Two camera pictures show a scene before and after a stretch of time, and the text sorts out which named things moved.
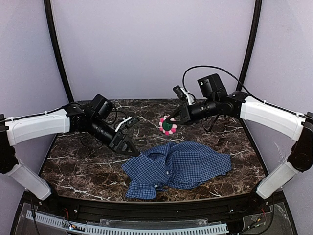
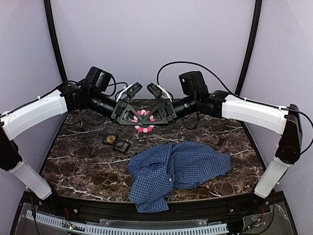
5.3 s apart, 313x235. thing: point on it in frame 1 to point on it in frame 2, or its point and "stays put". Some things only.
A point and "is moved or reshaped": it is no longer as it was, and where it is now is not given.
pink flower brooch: (167, 128) to (143, 113)
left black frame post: (51, 26) stays put
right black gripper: (185, 113) to (169, 110)
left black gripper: (117, 142) to (117, 110)
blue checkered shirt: (173, 165) is moved or reshaped
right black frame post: (253, 44) stays put
